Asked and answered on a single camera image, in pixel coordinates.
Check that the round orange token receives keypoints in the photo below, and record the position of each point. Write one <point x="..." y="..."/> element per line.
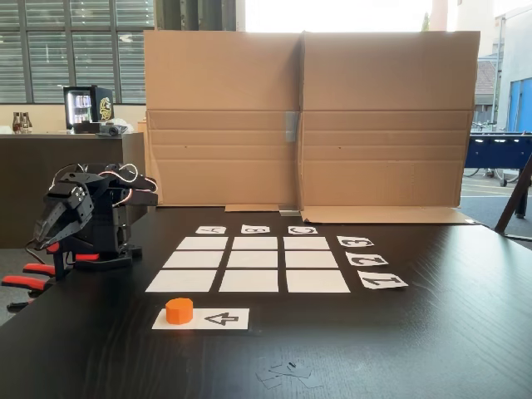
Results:
<point x="179" y="311"/>

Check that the white paper grid square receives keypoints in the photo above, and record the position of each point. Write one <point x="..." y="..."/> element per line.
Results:
<point x="183" y="281"/>
<point x="249" y="281"/>
<point x="203" y="243"/>
<point x="194" y="259"/>
<point x="306" y="243"/>
<point x="318" y="281"/>
<point x="255" y="243"/>
<point x="252" y="259"/>
<point x="311" y="259"/>

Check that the dark brown counter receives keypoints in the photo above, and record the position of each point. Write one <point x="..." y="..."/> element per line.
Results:
<point x="25" y="187"/>

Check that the red black clamp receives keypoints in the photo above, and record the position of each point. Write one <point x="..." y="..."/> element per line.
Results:
<point x="41" y="269"/>
<point x="25" y="283"/>

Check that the white crumpled bag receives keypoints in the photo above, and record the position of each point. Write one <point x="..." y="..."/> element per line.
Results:
<point x="124" y="124"/>

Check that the black mini fridge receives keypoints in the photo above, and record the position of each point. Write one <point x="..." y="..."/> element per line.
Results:
<point x="101" y="108"/>

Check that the brown glass bottle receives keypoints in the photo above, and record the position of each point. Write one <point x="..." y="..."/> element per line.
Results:
<point x="22" y="124"/>
<point x="28" y="124"/>
<point x="16" y="124"/>

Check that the paper sheet letter A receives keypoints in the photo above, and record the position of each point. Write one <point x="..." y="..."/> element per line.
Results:
<point x="211" y="230"/>

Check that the brown cardboard screen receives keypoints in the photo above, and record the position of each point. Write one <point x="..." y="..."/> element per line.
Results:
<point x="386" y="83"/>
<point x="220" y="83"/>

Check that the paper sheet letter B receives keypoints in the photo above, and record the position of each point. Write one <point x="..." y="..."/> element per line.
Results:
<point x="255" y="229"/>

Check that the white arrow paper sheet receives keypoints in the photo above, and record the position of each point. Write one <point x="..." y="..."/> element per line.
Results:
<point x="224" y="319"/>

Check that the grey tape strip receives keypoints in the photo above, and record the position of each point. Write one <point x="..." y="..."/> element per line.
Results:
<point x="292" y="124"/>

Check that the paper sheet letter C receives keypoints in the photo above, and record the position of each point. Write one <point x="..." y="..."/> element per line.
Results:
<point x="303" y="230"/>

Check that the paper sheet number 3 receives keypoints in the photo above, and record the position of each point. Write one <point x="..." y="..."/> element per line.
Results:
<point x="354" y="241"/>

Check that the paper sheet number 2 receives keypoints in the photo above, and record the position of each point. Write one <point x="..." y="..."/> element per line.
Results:
<point x="367" y="259"/>

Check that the paper sheet number 1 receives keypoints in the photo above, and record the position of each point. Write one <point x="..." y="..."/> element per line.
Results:
<point x="382" y="282"/>

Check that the blue foosball table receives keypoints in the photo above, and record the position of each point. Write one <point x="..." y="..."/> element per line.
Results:
<point x="498" y="156"/>

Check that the brown wooden stand leg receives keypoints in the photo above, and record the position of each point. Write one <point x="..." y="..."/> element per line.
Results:
<point x="513" y="199"/>

